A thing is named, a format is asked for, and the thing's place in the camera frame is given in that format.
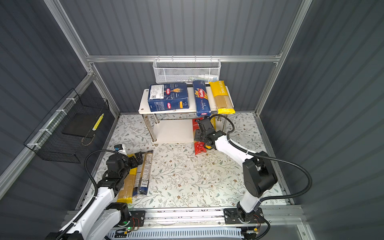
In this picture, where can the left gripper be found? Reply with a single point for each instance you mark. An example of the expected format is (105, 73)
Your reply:
(137, 157)

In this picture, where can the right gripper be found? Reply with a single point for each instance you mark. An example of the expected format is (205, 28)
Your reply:
(197, 134)

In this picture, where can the red spaghetti bag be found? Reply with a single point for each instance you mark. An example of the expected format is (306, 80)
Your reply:
(198, 146)

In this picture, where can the clear blue spaghetti bag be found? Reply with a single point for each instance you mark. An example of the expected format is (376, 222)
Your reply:
(141, 186)

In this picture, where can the blue Barilla spaghetti box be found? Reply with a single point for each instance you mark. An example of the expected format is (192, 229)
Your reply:
(201, 98)

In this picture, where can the yellow Pasta Time bag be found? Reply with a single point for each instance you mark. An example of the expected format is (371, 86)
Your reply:
(222, 99)
(213, 121)

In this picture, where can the yellow spaghetti bag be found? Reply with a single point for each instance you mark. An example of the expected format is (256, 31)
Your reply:
(126, 193)

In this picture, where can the dark blue Barilla box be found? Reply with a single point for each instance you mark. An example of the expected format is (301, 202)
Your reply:
(166, 97)

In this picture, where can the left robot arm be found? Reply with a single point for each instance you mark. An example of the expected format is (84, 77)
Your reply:
(96, 207)

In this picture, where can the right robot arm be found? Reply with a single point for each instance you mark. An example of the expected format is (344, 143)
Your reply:
(258, 173)

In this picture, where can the white two-tier shelf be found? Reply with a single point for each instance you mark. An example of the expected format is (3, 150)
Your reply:
(169, 131)

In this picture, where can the yellow tag in basket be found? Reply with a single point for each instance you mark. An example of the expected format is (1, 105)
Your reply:
(97, 123)

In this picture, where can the items in white basket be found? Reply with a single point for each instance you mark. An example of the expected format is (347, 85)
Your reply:
(189, 79)

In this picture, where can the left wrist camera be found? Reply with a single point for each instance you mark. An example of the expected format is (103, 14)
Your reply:
(120, 149)

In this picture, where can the white wire mesh basket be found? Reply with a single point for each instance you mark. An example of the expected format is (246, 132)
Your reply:
(166, 71)

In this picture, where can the black wire basket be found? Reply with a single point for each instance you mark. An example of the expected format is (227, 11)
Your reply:
(67, 136)

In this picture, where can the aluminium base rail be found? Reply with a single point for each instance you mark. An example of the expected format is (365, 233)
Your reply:
(188, 218)

